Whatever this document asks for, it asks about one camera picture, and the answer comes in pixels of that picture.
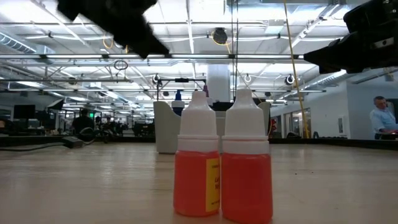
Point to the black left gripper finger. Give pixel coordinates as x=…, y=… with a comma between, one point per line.
x=143, y=31
x=149, y=52

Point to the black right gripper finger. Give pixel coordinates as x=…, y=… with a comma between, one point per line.
x=335, y=53
x=335, y=68

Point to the purple-capped food colouring bottle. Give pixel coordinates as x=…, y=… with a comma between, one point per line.
x=206, y=90

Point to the grey plastic bin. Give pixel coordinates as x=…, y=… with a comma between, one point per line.
x=166, y=130

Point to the small orange food colouring bottle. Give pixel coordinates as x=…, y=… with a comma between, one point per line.
x=247, y=186
x=192, y=180

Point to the long overhead light bar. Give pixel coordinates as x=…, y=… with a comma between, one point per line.
x=202, y=56

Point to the person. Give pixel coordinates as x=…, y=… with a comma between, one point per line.
x=382, y=119
x=82, y=123

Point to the white pillar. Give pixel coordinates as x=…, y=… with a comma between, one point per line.
x=219, y=77

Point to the black aluminium table frame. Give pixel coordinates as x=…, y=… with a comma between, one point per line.
x=311, y=141

